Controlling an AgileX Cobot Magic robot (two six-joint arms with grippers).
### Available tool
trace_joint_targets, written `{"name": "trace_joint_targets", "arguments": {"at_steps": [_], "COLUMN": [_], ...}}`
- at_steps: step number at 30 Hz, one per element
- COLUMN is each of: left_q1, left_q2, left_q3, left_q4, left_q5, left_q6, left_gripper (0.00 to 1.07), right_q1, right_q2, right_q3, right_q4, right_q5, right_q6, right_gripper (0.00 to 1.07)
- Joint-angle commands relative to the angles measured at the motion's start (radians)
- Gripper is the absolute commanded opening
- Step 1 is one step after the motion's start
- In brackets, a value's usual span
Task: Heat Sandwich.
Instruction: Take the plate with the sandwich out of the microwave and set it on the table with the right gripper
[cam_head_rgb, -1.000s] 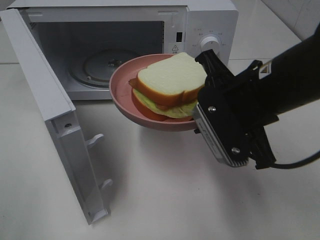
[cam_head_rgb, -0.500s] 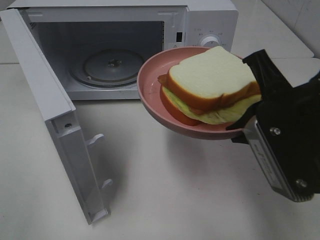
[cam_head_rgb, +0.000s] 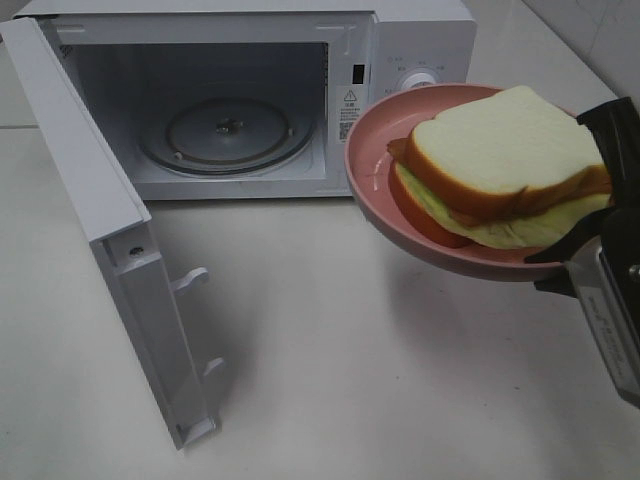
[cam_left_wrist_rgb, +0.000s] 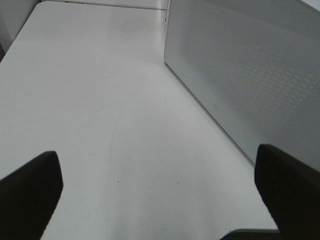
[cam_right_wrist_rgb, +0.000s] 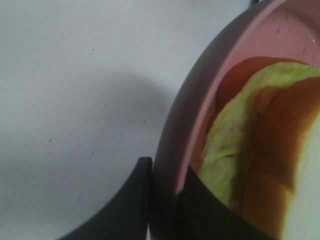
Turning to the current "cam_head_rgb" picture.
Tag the glass microwave turntable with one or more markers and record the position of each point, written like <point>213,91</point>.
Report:
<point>222,136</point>

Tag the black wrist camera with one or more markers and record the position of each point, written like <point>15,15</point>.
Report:
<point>607,316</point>

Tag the pink plate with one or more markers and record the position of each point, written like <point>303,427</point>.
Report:
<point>368,165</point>

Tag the white microwave oven body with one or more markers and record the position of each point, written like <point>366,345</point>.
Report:
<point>130,60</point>

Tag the white warning label sticker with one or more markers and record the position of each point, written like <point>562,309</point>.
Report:
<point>349,106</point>

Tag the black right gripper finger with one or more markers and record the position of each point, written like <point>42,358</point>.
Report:
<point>614,126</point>

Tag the toast sandwich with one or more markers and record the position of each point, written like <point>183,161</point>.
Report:
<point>510,171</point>

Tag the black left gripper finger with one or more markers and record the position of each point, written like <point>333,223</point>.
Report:
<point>560,284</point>

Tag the upper white power knob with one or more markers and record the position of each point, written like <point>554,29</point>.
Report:
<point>417,78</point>

